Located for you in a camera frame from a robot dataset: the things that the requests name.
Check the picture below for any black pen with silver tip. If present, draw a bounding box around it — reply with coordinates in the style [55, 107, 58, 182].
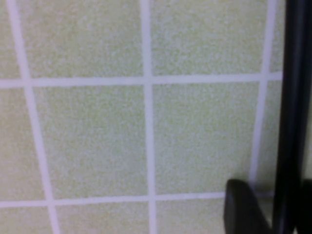
[272, 0, 312, 234]

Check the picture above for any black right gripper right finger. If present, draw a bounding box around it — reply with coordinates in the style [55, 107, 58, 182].
[295, 179, 312, 234]

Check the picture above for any green white-grid table mat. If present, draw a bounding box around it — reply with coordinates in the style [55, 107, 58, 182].
[0, 0, 312, 234]

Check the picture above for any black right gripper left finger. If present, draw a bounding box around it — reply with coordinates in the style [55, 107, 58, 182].
[223, 178, 273, 234]

